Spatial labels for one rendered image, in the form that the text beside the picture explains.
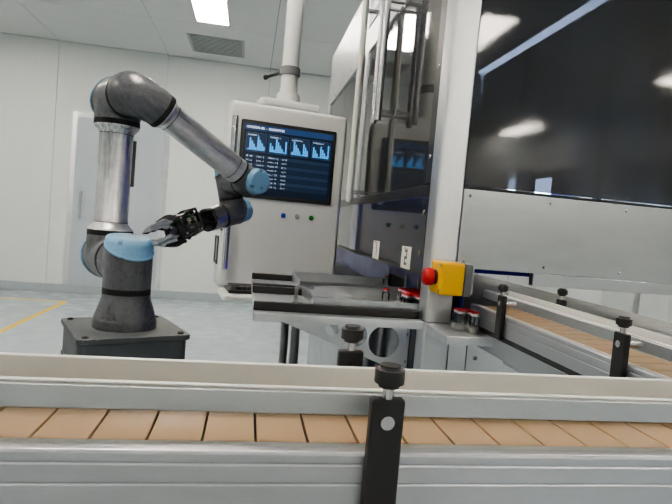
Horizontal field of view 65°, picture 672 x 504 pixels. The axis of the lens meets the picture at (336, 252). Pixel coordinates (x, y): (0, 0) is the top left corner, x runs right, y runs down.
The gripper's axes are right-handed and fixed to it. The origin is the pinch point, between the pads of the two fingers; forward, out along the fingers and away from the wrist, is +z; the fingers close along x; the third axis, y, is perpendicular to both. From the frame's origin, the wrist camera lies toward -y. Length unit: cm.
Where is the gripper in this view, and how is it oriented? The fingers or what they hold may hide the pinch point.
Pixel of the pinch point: (147, 237)
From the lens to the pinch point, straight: 156.4
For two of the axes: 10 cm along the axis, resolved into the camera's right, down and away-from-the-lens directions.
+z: -6.2, 2.6, -7.4
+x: 4.0, 9.2, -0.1
